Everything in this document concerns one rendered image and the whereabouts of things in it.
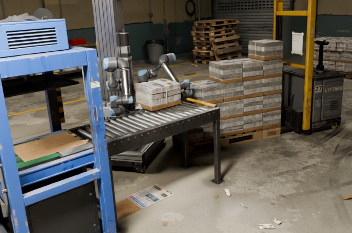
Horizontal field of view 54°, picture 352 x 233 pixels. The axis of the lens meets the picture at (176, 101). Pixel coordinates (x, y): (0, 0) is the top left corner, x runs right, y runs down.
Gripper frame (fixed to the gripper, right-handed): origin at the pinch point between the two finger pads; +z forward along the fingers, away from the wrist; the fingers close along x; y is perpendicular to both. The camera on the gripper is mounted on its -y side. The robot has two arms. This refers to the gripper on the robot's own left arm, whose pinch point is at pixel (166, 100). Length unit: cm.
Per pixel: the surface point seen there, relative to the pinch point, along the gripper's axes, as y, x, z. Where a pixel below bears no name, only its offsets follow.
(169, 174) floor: -80, 14, 13
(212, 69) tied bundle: 17, -20, -93
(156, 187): -79, 28, 40
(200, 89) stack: 0, -5, -56
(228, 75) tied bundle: 14, 6, -92
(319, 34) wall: -5, -227, -737
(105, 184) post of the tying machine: -21, 83, 123
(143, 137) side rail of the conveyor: -4, 63, 75
